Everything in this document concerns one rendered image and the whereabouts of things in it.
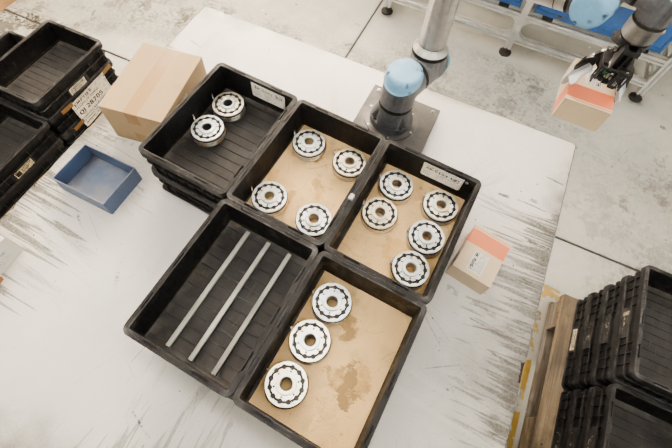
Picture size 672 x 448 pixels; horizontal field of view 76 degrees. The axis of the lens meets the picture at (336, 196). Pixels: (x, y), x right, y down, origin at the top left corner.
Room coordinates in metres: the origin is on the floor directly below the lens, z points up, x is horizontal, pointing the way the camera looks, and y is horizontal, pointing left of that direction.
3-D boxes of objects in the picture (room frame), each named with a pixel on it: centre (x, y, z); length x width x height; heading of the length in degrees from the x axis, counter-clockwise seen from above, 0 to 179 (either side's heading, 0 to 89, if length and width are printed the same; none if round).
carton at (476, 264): (0.49, -0.45, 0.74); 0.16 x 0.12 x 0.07; 151
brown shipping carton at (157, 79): (0.96, 0.64, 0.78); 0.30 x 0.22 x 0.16; 169
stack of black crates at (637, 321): (0.36, -1.16, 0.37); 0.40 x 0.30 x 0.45; 160
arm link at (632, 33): (0.84, -0.65, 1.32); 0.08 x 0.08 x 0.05
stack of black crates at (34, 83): (1.25, 1.28, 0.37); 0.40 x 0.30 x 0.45; 160
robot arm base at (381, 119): (0.99, -0.17, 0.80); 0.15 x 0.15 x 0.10
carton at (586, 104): (0.87, -0.65, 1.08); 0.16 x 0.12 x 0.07; 160
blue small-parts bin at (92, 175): (0.64, 0.76, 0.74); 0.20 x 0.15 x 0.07; 69
